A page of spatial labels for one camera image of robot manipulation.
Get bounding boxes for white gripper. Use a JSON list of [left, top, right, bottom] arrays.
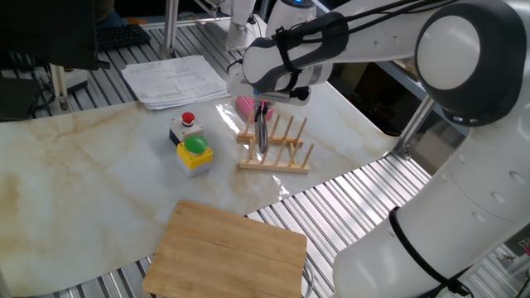
[[224, 61, 312, 123]]

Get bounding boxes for steel cleaver knife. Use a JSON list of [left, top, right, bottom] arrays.
[[253, 104, 271, 156]]

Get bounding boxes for wooden peg rack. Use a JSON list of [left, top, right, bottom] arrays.
[[236, 110, 316, 175]]

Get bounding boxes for pink plastic soap basket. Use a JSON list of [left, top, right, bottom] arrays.
[[234, 94, 276, 123]]

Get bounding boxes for red button grey box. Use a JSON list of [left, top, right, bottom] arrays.
[[168, 111, 205, 147]]

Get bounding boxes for green button yellow box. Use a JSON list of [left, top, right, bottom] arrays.
[[176, 135, 214, 179]]

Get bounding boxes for grey metal storage shelf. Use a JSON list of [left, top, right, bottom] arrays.
[[373, 59, 473, 137]]

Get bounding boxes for wooden cutting board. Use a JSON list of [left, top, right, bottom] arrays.
[[142, 199, 309, 298]]

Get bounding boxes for black computer keyboard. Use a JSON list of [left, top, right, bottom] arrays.
[[95, 23, 152, 52]]

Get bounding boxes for marble pattern table mat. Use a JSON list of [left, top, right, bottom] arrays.
[[0, 68, 399, 297]]

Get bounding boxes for black monitor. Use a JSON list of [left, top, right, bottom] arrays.
[[0, 0, 111, 71]]

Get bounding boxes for black equipment box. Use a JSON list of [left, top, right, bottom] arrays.
[[0, 76, 43, 123]]

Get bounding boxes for tall aluminium frame post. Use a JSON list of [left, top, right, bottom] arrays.
[[158, 0, 181, 60]]

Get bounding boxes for aluminium corner post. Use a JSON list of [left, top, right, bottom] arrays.
[[391, 94, 436, 161]]

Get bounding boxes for short aluminium post white base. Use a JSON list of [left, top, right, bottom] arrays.
[[48, 63, 90, 113]]

